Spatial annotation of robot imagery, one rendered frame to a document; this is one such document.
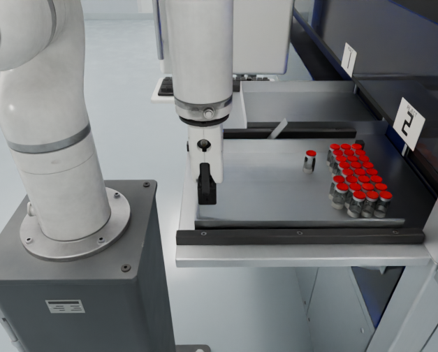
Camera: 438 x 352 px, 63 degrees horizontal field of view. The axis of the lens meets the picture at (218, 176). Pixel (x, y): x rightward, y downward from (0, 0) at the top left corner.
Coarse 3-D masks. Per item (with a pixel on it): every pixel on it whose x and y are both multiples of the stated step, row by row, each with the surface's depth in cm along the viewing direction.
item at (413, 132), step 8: (400, 104) 65; (408, 104) 62; (400, 112) 65; (416, 112) 60; (400, 120) 65; (408, 120) 62; (416, 120) 60; (424, 120) 57; (400, 128) 65; (408, 128) 62; (416, 128) 60; (408, 136) 62; (416, 136) 60; (408, 144) 62
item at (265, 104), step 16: (336, 80) 107; (352, 80) 107; (256, 96) 105; (272, 96) 105; (288, 96) 105; (304, 96) 105; (320, 96) 105; (336, 96) 105; (352, 96) 105; (256, 112) 97; (272, 112) 97; (288, 112) 97; (304, 112) 97; (320, 112) 97; (336, 112) 97; (352, 112) 97; (368, 112) 97; (256, 128) 86; (272, 128) 86; (288, 128) 86; (304, 128) 86; (320, 128) 87; (336, 128) 87; (368, 128) 87; (384, 128) 87
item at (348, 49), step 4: (344, 48) 92; (348, 48) 90; (352, 48) 87; (344, 52) 92; (348, 52) 90; (352, 52) 87; (356, 52) 85; (344, 56) 92; (348, 56) 90; (352, 56) 87; (344, 60) 92; (348, 60) 90; (352, 60) 87; (344, 64) 92; (352, 64) 87; (344, 68) 92; (348, 68) 90; (352, 68) 87; (348, 72) 90; (352, 72) 87
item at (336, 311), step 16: (304, 272) 137; (320, 272) 116; (336, 272) 100; (352, 272) 89; (304, 288) 137; (320, 288) 116; (336, 288) 101; (352, 288) 89; (304, 304) 137; (320, 304) 116; (336, 304) 101; (352, 304) 89; (320, 320) 116; (336, 320) 101; (352, 320) 89; (368, 320) 79; (320, 336) 116; (336, 336) 101; (352, 336) 89; (368, 336) 79; (432, 336) 67
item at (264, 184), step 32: (224, 160) 78; (256, 160) 78; (288, 160) 78; (320, 160) 78; (224, 192) 69; (256, 192) 69; (288, 192) 69; (320, 192) 69; (224, 224) 58; (256, 224) 58; (288, 224) 58; (320, 224) 58; (352, 224) 58; (384, 224) 58
